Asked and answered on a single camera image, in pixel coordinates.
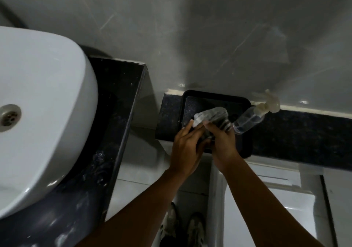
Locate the person's left hand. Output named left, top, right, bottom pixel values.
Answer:
left=168, top=119, right=210, bottom=177

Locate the person's right hand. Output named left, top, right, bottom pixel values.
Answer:
left=202, top=120, right=244, bottom=172

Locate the grey striped cleaning cloth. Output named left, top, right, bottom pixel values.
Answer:
left=192, top=107, right=234, bottom=143

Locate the person's right forearm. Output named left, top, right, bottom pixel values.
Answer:
left=219, top=157, right=326, bottom=247

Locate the person's left forearm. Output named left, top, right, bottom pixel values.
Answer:
left=76, top=167, right=187, bottom=247

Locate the black plastic tray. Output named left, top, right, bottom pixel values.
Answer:
left=176, top=90, right=253, bottom=159

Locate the clear spray bottle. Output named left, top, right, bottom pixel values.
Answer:
left=232, top=89, right=281, bottom=135

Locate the person's right shoe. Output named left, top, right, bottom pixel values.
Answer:
left=186, top=212, right=206, bottom=247

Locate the person's shoe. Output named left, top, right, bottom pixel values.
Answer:
left=160, top=202, right=182, bottom=247
left=186, top=212, right=206, bottom=247

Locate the person's left shoe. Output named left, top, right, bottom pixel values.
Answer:
left=160, top=202, right=182, bottom=247

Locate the black granite ledge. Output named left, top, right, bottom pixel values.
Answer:
left=155, top=92, right=352, bottom=171

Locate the black granite counter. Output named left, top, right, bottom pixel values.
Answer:
left=0, top=57, right=149, bottom=247

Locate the white ceramic wash basin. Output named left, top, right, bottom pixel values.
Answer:
left=0, top=26, right=99, bottom=219

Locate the metal sink drain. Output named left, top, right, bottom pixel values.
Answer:
left=0, top=104, right=22, bottom=133

